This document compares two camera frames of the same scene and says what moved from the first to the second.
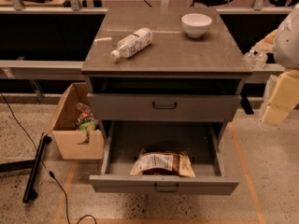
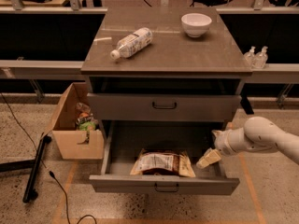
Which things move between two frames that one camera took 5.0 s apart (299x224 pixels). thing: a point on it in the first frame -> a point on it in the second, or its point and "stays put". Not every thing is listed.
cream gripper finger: x=285 y=98 -> x=211 y=157
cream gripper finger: x=267 y=44 -> x=220 y=136
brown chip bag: x=163 y=161 stays put
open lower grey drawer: x=122 y=142 stays put
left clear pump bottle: x=249 y=59 stays put
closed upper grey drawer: x=163 y=107 stays put
